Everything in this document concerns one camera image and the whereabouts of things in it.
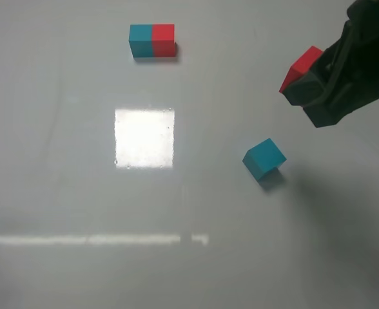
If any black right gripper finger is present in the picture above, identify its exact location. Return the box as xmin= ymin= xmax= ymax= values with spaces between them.
xmin=282 ymin=48 xmax=344 ymax=106
xmin=303 ymin=82 xmax=365 ymax=128

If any teal template block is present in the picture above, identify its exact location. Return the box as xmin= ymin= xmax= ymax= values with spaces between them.
xmin=128 ymin=24 xmax=154 ymax=58

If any red cube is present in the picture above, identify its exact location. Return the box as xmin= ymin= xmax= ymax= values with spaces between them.
xmin=279 ymin=46 xmax=324 ymax=106

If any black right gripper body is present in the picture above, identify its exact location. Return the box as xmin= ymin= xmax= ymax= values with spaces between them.
xmin=325 ymin=1 xmax=379 ymax=109

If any teal cube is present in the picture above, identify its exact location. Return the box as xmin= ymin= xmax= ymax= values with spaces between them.
xmin=242 ymin=138 xmax=286 ymax=182

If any red template block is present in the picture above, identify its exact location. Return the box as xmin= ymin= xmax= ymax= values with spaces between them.
xmin=151 ymin=24 xmax=176 ymax=58

